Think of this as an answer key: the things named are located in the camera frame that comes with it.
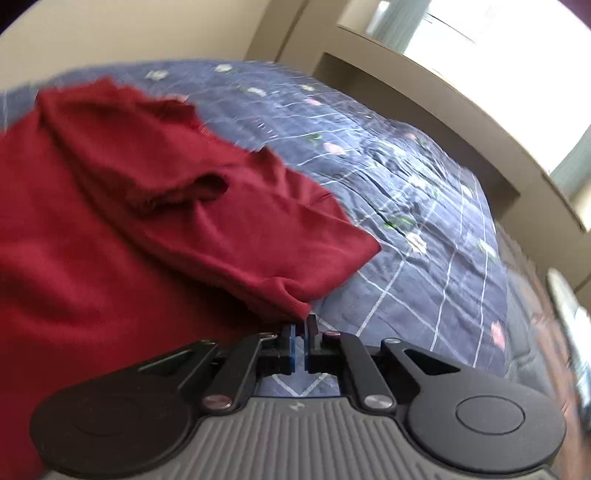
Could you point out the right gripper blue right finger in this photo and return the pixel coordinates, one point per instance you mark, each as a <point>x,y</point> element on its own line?
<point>344,356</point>

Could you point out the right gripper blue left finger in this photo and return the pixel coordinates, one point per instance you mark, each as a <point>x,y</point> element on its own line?
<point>254,358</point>

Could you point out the red long-sleeve sweater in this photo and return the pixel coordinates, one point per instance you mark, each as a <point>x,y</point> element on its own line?
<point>129,229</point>

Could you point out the blue plaid floral quilt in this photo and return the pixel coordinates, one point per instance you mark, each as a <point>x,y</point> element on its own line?
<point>437,281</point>

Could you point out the dark quilted mattress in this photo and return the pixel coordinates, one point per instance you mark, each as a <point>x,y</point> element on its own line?
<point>537,351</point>

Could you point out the white floral pillow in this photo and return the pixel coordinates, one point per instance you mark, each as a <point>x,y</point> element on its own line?
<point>575,321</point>

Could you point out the right teal curtain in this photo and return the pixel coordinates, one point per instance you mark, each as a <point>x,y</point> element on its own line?
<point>572,177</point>

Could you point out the teal curtain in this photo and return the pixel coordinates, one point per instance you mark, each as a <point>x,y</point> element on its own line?
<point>397,26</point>
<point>572,177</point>

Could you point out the left teal curtain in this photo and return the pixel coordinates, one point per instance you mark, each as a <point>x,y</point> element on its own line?
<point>397,26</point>

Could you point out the bright window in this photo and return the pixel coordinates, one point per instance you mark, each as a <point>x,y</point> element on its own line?
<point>524,63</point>

